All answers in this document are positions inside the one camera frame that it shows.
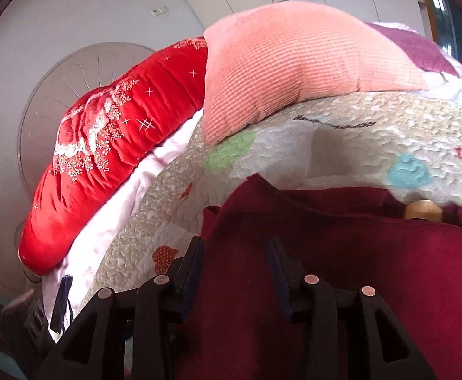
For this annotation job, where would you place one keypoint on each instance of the round padded headboard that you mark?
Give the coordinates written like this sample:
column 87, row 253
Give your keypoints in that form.
column 56, row 99

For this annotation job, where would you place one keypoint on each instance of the wall switch plate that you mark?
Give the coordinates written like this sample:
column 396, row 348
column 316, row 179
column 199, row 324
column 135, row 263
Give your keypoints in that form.
column 159, row 10

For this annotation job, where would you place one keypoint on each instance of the pale pink sheet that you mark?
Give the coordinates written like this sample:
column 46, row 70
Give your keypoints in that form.
column 120, row 206

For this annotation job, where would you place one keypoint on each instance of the wooden door frame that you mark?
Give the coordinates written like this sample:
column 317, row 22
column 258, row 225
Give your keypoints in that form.
column 441, row 8

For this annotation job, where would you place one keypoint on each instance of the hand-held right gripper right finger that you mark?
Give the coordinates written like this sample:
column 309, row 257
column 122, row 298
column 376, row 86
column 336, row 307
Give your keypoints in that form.
column 279, row 281

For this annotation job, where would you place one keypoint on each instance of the yellow round object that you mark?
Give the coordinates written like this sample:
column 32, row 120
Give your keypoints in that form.
column 423, row 209

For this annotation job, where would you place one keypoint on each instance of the red floral quilt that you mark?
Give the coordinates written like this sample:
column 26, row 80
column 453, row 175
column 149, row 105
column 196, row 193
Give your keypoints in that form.
column 120, row 146

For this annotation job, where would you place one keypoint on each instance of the pink ribbed pillow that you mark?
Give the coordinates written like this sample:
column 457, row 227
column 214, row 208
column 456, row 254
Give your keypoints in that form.
column 294, row 67

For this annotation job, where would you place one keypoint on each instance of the patchwork dotted bed quilt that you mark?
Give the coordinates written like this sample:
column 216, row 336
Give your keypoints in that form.
column 334, row 142

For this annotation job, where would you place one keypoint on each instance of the black phone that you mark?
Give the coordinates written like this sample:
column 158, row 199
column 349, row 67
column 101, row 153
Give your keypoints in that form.
column 61, row 304

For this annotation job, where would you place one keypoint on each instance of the purple blanket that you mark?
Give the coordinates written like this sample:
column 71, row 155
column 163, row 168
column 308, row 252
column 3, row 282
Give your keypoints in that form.
column 417, row 45

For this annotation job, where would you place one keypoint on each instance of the maroon garment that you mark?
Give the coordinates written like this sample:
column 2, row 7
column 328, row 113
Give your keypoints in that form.
column 334, row 285

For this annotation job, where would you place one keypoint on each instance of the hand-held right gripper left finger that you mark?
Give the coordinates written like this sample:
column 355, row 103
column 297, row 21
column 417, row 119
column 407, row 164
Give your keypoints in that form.
column 193, row 275

